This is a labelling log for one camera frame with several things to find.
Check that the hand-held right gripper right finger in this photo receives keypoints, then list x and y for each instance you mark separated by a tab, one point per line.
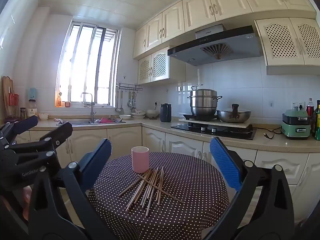
226	163

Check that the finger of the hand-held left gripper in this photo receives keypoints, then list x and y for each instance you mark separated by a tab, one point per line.
26	125
58	133

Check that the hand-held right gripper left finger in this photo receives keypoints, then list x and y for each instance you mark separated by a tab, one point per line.
98	160

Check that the pink cup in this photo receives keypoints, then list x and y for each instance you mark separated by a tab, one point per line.
140	161

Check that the pile of wooden chopsticks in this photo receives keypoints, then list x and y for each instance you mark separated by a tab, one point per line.
150	182

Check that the hanging steel utensils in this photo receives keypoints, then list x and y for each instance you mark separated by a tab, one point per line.
130	103

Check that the person's left hand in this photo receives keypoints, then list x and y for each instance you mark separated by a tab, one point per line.
27	195

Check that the small dark jar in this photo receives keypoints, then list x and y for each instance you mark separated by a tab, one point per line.
23	113

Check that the pink cloth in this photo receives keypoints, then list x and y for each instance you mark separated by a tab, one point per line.
58	119

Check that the jar with white label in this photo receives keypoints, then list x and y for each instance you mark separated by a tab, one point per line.
32	110

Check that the steel kitchen sink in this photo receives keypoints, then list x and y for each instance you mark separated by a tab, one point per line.
80	122

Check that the cream base cabinets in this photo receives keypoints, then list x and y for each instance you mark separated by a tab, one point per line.
120	142

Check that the red hanging utensil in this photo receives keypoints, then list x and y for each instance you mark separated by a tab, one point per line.
13	100

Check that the small red jar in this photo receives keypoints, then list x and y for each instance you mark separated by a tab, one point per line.
67	104

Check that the black gas stove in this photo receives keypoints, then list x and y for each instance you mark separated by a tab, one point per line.
225	133

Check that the orange bottle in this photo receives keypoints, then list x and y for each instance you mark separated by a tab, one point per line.
59	101

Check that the wooden cutting board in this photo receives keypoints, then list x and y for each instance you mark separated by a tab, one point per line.
6	97

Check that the pink basin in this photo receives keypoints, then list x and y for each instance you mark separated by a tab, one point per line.
107	120

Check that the light wooden board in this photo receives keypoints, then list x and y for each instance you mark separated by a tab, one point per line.
240	125

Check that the steel sink faucet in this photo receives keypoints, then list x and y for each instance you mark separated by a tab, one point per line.
92	110

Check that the white bowl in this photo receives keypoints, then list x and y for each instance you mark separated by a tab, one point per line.
125	117

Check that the black portable cooker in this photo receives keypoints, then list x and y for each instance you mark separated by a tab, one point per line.
200	118

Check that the hanging steel ladle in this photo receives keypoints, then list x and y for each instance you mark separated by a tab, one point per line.
119	109

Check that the stainless steel steamer pot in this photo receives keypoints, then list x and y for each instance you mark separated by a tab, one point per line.
203	102

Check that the stacked white bowls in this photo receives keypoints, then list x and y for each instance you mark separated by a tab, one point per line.
152	114

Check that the brown polka dot tablecloth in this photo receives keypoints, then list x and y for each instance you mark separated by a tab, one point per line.
175	217

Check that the kitchen window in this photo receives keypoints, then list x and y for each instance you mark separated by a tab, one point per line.
82	62

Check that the green electric cooker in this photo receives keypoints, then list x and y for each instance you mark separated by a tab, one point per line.
295	127

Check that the black kettle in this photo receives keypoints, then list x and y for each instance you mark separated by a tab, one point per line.
165	113

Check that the green glass bottle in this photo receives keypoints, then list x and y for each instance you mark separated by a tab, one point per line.
317	127

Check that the dark red bottle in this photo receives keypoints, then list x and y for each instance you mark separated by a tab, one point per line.
310	110

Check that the cream lattice door cabinet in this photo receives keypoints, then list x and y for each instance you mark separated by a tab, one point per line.
277	42
160	65

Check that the grey range hood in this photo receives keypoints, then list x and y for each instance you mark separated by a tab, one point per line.
225	40

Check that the blue wall holder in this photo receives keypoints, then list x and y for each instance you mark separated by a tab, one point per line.
33	93

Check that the metal utensil rail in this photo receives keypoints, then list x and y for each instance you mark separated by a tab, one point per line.
130	87

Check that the wall outlet with plug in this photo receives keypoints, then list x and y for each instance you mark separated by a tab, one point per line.
156	105

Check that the white wall socket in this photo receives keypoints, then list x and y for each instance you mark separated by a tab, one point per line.
301	105

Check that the cream upper wall cabinets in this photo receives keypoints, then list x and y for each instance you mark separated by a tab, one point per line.
197	7

